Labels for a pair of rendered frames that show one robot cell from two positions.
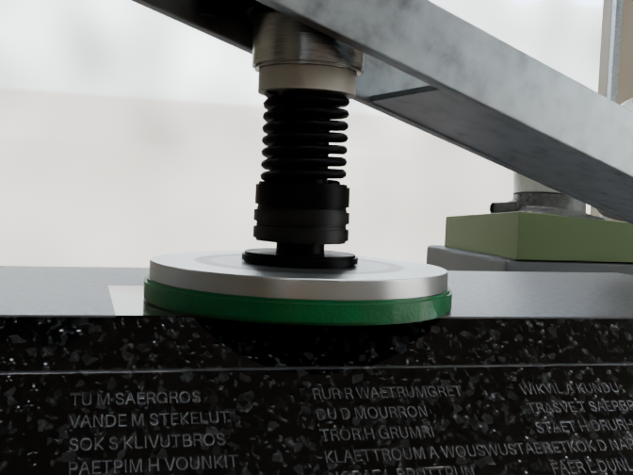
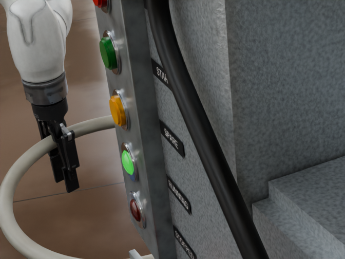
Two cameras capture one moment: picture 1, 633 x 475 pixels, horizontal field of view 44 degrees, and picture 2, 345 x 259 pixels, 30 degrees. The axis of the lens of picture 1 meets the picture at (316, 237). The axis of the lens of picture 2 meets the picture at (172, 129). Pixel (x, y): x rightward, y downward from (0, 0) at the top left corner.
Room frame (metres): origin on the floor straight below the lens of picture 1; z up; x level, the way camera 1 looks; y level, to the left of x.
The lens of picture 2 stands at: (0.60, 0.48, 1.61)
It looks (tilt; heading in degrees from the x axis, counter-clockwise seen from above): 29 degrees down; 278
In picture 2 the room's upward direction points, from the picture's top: 7 degrees counter-clockwise
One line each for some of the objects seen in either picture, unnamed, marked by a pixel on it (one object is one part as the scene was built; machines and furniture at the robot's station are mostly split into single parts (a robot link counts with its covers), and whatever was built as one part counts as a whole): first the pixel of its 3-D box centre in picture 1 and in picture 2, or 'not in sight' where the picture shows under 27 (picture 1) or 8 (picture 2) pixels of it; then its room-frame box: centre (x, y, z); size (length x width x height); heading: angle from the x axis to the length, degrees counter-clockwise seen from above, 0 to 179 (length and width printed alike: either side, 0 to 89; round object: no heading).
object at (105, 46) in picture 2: not in sight; (110, 53); (0.71, 0.01, 1.43); 0.03 x 0.01 x 0.03; 117
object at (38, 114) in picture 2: not in sight; (52, 115); (1.02, -0.72, 1.00); 0.08 x 0.07 x 0.09; 133
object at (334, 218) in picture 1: (301, 216); not in sight; (0.56, 0.01, 0.89); 0.07 x 0.07 x 0.01
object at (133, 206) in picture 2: not in sight; (138, 209); (0.71, 0.01, 1.27); 0.02 x 0.01 x 0.02; 117
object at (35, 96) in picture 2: not in sight; (45, 85); (1.02, -0.71, 1.08); 0.09 x 0.09 x 0.06
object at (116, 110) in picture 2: not in sight; (119, 110); (0.71, 0.01, 1.37); 0.03 x 0.01 x 0.03; 117
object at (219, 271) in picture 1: (299, 270); not in sight; (0.56, 0.01, 0.85); 0.21 x 0.21 x 0.01
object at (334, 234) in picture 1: (300, 233); not in sight; (0.56, 0.01, 0.88); 0.07 x 0.07 x 0.01
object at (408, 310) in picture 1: (299, 276); not in sight; (0.56, 0.01, 0.84); 0.22 x 0.22 x 0.04
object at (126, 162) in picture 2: not in sight; (130, 161); (0.71, 0.01, 1.32); 0.02 x 0.01 x 0.02; 117
